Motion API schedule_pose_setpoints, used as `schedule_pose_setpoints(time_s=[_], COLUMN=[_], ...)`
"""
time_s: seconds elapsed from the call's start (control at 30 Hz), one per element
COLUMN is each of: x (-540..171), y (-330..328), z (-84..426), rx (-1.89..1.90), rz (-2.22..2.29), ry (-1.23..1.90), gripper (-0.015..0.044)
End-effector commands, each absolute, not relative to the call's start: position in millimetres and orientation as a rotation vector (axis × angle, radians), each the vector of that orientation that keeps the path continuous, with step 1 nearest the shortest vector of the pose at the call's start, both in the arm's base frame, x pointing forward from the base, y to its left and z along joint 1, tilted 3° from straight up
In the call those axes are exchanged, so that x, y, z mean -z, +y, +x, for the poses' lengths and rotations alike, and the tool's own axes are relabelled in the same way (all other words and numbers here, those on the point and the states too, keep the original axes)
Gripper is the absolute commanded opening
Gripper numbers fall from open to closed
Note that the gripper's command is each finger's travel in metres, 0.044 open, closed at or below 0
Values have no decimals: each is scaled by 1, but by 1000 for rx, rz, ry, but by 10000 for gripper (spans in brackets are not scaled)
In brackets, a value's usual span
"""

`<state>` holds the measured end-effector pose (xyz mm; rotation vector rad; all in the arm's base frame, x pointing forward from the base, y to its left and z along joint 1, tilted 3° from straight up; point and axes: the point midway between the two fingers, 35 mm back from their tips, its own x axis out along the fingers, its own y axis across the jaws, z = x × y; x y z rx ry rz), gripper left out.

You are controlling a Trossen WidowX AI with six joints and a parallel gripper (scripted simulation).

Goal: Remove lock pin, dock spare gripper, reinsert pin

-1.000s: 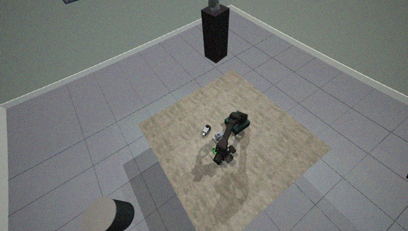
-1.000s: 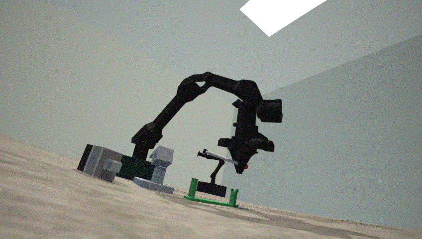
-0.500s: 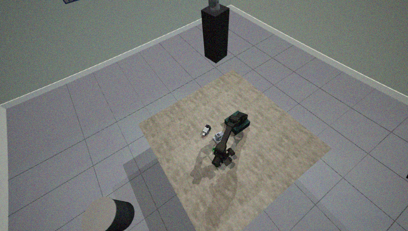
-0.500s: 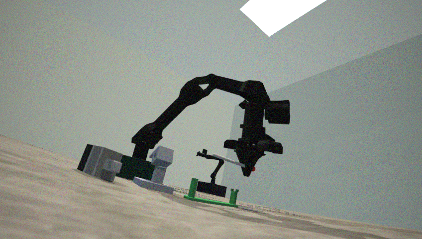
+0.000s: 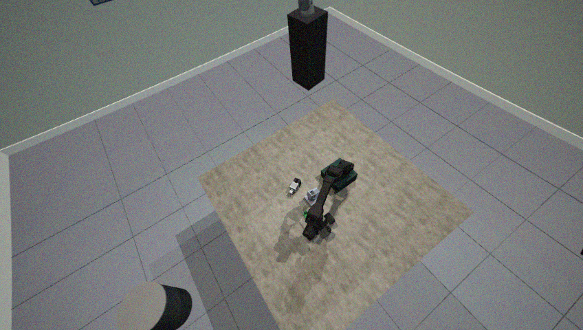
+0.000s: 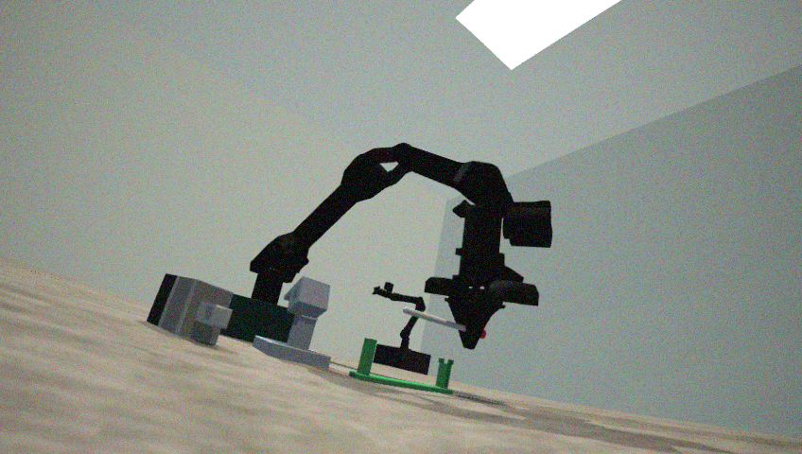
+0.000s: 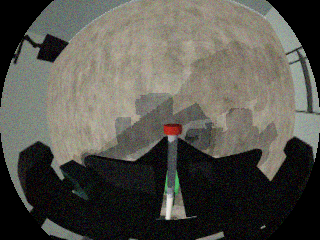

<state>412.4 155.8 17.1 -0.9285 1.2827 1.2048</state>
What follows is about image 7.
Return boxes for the green u-shaped cradle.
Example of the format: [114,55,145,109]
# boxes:
[165,173,180,204]

